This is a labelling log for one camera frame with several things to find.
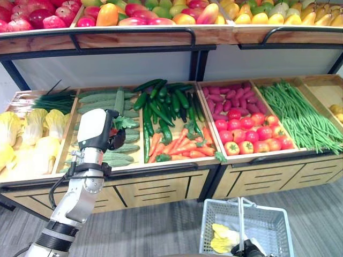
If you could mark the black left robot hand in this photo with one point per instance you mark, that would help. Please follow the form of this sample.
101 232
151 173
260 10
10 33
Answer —
92 125

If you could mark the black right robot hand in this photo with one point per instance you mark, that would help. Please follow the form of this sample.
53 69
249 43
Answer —
247 249

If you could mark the grey plastic shopping basket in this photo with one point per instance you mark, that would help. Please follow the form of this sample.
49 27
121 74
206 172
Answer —
270 227

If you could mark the red vegetable with green leaves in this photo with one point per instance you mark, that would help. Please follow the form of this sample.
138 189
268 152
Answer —
126 122

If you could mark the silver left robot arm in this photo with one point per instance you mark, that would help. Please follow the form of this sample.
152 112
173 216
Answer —
80 198

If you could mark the pale green bumpy cucumber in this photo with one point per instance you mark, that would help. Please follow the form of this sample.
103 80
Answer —
93 109
132 131
132 138
127 149
97 98
118 162
119 100
130 95
131 114
97 93

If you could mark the yellow napa cabbage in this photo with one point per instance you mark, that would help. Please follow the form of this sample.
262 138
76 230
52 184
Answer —
56 124
9 127
5 156
33 125
47 152
223 237

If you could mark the green onion bundle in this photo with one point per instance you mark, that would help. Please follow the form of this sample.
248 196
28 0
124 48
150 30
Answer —
56 100

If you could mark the dark green smooth cucumber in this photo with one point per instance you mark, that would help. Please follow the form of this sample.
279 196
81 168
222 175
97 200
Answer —
148 120
160 112
165 131
182 98
148 84
158 88
198 107
146 144
179 86
190 107
140 101
175 103

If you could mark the orange carrot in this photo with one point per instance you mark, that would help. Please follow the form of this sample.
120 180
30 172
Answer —
197 154
179 157
154 143
206 150
179 139
185 147
156 154
207 135

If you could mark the narrow wooden produce stand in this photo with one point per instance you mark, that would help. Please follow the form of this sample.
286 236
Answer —
268 178

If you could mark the wide wooden produce stand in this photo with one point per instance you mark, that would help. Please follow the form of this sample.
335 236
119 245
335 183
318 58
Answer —
160 187

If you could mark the red mango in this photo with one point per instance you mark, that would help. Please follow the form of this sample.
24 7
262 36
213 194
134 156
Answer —
86 22
135 8
132 22
92 11
160 22

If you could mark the red apple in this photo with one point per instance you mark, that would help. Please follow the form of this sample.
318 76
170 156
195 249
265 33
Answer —
37 17
18 25
53 22
71 4
65 13
5 13

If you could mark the orange yellow mango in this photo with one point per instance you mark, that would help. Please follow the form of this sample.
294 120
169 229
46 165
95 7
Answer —
183 19
207 13
107 14

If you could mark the purple sweet potato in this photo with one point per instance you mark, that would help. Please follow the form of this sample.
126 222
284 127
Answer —
252 99
235 102
220 117
243 103
211 105
219 108
214 90
205 92
246 86
227 105
239 93
230 94
252 108
249 95
216 97
262 107
225 90

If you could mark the green mango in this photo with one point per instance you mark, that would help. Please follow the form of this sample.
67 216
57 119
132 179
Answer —
160 12

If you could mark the green long beans pile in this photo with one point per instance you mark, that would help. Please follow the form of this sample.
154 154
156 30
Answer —
302 117

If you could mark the yellow potato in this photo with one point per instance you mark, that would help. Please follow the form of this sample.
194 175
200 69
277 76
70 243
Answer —
339 117
336 108

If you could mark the yellow pear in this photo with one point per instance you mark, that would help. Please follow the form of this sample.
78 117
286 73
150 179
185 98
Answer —
260 18
324 19
292 19
243 18
337 20
276 19
308 18

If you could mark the pale green pear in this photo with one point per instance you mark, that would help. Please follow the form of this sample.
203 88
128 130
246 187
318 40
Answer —
278 9

